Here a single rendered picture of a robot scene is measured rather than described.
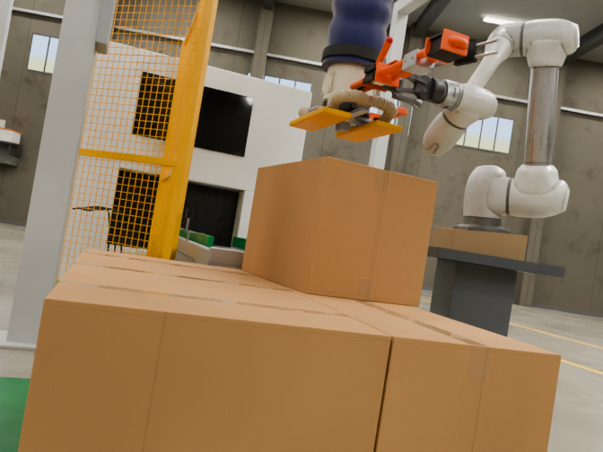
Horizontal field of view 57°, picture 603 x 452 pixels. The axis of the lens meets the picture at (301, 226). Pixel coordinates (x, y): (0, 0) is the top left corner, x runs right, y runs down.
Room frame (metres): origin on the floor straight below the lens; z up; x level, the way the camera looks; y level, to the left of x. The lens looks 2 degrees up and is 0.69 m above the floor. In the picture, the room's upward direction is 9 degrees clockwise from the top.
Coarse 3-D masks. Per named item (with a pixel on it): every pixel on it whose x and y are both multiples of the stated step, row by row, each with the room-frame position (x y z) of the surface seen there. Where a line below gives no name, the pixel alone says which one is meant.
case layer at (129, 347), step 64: (128, 256) 1.89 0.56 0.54; (64, 320) 0.86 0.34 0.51; (128, 320) 0.89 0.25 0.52; (192, 320) 0.92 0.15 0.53; (256, 320) 0.96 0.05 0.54; (320, 320) 1.09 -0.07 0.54; (384, 320) 1.25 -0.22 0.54; (448, 320) 1.48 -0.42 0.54; (64, 384) 0.86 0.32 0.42; (128, 384) 0.89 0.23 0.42; (192, 384) 0.92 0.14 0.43; (256, 384) 0.96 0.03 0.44; (320, 384) 0.99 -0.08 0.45; (384, 384) 1.04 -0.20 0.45; (448, 384) 1.08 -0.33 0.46; (512, 384) 1.12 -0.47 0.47; (64, 448) 0.87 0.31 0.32; (128, 448) 0.90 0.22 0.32; (192, 448) 0.93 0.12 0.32; (256, 448) 0.96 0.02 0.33; (320, 448) 1.00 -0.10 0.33; (384, 448) 1.04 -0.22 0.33; (448, 448) 1.08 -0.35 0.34; (512, 448) 1.13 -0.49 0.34
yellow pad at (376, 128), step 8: (376, 120) 1.81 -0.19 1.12; (352, 128) 1.98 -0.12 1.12; (360, 128) 1.92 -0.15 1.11; (368, 128) 1.88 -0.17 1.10; (376, 128) 1.85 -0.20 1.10; (384, 128) 1.83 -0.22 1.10; (392, 128) 1.83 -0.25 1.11; (400, 128) 1.84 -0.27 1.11; (336, 136) 2.11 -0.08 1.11; (344, 136) 2.08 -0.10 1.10; (352, 136) 2.06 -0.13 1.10; (360, 136) 2.03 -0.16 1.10; (368, 136) 2.01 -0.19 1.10; (376, 136) 1.99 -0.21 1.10
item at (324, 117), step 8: (312, 112) 1.83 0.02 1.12; (320, 112) 1.76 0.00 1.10; (328, 112) 1.75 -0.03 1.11; (336, 112) 1.76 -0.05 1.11; (344, 112) 1.77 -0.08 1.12; (296, 120) 1.98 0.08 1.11; (304, 120) 1.92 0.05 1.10; (312, 120) 1.89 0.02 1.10; (320, 120) 1.87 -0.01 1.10; (328, 120) 1.85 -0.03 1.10; (336, 120) 1.83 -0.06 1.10; (344, 120) 1.82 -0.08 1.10; (304, 128) 2.06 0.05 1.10; (312, 128) 2.03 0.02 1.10; (320, 128) 2.01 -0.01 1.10
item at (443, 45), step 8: (440, 32) 1.36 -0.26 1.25; (448, 32) 1.34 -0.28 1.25; (456, 32) 1.34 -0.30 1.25; (432, 40) 1.40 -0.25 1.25; (440, 40) 1.37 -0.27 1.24; (448, 40) 1.34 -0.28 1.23; (424, 48) 1.41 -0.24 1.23; (432, 48) 1.40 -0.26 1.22; (440, 48) 1.35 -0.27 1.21; (448, 48) 1.34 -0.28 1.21; (456, 48) 1.35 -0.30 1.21; (424, 56) 1.41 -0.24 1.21; (432, 56) 1.40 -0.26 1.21; (440, 56) 1.39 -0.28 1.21; (448, 56) 1.38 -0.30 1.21; (456, 56) 1.37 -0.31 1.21
